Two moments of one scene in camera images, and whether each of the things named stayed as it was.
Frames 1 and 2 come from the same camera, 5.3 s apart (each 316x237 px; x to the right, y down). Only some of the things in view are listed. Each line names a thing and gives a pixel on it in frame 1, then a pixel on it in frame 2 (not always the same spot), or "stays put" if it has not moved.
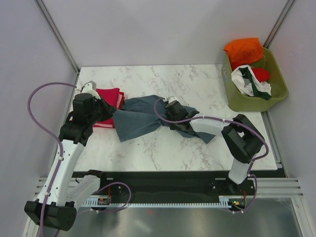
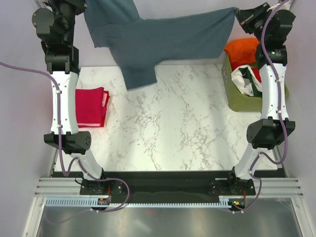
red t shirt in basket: (261, 74) stays put
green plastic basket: (240, 101) stays put
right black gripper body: (174, 126) -> (254, 23)
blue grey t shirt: (138, 115) -> (144, 44)
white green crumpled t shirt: (248, 85) stays put
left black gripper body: (100, 111) -> (67, 10)
